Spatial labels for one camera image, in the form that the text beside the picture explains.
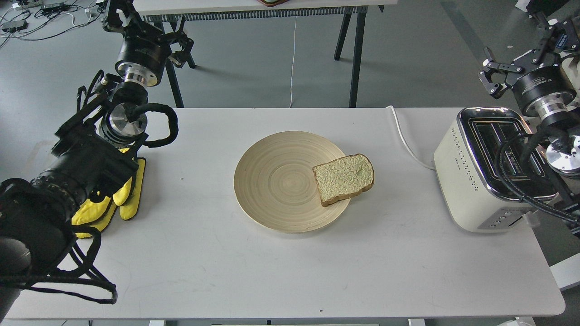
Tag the brown object on background table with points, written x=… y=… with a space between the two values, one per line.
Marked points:
x=272 y=3

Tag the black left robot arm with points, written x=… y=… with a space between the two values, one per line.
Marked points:
x=96 y=154

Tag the round bamboo plate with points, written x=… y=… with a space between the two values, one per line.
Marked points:
x=275 y=185

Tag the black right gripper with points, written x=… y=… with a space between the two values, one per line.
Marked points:
x=537 y=78

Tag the slice of bread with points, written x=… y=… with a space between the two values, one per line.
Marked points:
x=343 y=178

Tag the cream and chrome toaster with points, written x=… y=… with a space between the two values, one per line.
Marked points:
x=475 y=196

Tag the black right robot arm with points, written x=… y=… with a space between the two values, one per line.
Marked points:
x=550 y=155

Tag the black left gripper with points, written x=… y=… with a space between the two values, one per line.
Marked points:
x=146 y=49

